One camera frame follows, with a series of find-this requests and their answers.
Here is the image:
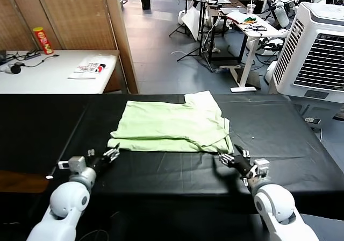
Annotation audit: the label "black grey handheld device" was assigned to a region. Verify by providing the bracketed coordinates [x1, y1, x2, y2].
[0, 62, 25, 74]

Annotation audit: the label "white standing desk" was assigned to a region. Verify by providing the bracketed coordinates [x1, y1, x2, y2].
[219, 8, 279, 93]

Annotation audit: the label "black tangled cables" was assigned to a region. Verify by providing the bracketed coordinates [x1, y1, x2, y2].
[243, 23, 268, 32]

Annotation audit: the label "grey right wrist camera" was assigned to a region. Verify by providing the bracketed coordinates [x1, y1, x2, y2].
[252, 158, 270, 178]

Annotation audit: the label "wooden folding screen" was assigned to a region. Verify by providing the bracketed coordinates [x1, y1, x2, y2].
[0, 0, 139, 94]

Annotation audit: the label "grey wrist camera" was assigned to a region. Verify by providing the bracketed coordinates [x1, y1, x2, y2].
[58, 156, 88, 176]
[252, 158, 270, 178]

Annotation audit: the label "white air cooler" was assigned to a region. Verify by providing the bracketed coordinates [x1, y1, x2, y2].
[268, 1, 344, 103]

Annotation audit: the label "light green t-shirt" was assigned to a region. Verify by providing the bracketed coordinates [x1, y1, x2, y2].
[107, 90, 234, 154]

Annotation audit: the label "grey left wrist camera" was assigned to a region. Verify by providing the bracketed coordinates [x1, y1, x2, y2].
[58, 156, 88, 176]

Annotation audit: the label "white side table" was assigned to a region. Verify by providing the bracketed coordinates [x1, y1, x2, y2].
[0, 49, 120, 94]

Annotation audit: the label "grey laptop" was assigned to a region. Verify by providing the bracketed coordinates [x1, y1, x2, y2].
[220, 6, 248, 15]

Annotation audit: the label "red chips can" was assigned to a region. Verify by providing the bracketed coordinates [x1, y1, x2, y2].
[32, 26, 54, 55]

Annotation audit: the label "black tripod stand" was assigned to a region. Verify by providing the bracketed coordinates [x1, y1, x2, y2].
[168, 0, 216, 67]

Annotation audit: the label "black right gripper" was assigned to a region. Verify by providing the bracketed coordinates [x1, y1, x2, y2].
[218, 144, 256, 178]

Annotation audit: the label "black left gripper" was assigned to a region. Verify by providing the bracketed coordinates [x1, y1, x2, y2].
[87, 143, 121, 172]

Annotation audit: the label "white folded printed t-shirt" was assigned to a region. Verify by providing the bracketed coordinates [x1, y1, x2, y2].
[67, 55, 112, 80]

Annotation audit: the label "black cable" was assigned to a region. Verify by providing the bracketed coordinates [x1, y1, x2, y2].
[0, 51, 60, 69]

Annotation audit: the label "white humanoid robot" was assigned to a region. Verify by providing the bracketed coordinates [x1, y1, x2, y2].
[257, 0, 334, 32]

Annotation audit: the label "black table cover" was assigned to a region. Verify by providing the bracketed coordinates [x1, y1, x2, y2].
[0, 93, 344, 215]

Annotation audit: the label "white reflector board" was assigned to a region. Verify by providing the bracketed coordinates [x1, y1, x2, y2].
[181, 6, 201, 41]

